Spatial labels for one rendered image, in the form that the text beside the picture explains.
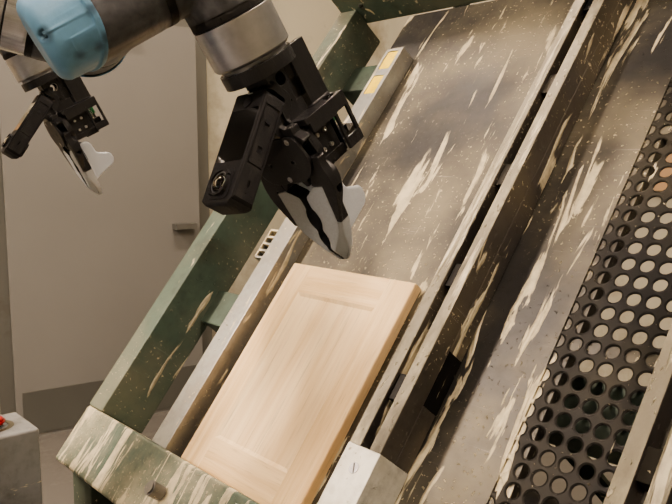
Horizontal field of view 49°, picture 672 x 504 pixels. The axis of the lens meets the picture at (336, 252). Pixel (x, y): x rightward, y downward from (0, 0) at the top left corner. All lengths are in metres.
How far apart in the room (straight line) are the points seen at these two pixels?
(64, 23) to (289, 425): 0.77
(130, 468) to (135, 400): 0.23
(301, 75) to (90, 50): 0.19
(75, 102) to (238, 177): 0.71
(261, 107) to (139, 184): 3.44
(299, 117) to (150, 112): 3.44
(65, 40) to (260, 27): 0.16
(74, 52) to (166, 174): 3.52
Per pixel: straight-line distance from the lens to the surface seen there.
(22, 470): 1.48
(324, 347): 1.25
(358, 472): 1.02
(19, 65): 1.31
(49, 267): 4.00
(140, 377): 1.60
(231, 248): 1.66
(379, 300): 1.23
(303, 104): 0.72
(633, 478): 0.85
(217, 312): 1.61
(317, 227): 0.74
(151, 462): 1.37
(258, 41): 0.67
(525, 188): 1.17
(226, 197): 0.65
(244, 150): 0.66
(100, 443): 1.52
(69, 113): 1.31
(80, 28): 0.64
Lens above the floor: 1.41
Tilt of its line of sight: 7 degrees down
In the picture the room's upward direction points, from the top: straight up
